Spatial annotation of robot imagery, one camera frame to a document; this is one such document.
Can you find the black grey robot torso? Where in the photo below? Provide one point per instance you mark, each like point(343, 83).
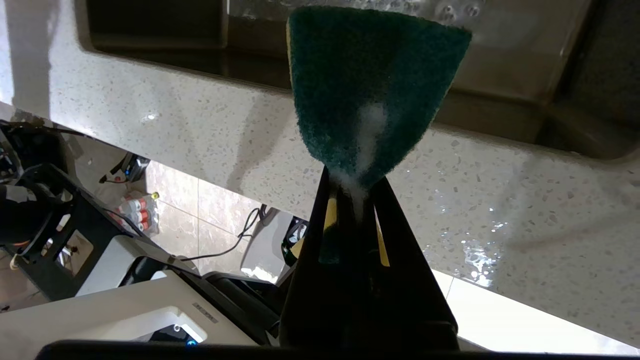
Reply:
point(75, 235)

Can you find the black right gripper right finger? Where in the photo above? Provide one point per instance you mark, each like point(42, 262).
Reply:
point(410, 310)

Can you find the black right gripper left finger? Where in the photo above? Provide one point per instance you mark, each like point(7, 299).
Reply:
point(320, 300)

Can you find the yellow green sponge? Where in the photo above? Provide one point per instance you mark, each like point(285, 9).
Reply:
point(360, 75)

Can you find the white black robot base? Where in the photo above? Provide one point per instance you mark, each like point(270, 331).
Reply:
point(125, 300)

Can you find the plastic bottle pack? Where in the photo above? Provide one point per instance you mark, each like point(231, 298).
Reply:
point(135, 210)

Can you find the stainless steel sink basin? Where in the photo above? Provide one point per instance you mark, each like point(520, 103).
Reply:
point(500, 75)

